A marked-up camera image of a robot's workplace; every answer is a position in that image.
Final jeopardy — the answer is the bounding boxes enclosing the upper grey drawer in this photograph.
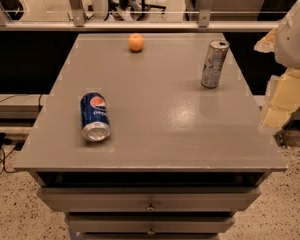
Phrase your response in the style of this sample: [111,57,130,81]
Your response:
[37,187,261,213]

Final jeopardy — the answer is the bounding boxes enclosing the silver redbull can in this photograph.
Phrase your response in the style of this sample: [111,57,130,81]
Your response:
[201,40,230,89]

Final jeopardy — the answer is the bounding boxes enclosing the lower grey drawer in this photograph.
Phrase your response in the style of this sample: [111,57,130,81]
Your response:
[66,214,235,234]

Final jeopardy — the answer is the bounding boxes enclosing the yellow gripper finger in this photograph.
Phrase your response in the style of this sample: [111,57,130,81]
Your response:
[261,68,300,130]
[254,28,277,53]

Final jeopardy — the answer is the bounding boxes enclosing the blue pepsi can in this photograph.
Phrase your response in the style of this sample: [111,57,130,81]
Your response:
[80,92,111,142]

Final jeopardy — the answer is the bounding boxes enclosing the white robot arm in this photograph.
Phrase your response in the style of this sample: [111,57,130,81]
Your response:
[254,0,300,133]

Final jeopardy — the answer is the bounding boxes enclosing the orange fruit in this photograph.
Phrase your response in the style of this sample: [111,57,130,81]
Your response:
[128,33,144,52]

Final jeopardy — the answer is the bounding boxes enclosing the metal guard rail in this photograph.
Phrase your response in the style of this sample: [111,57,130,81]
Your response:
[0,13,279,33]

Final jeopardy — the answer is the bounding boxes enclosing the grey drawer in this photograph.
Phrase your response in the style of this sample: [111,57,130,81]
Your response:
[37,187,261,213]
[66,214,235,234]

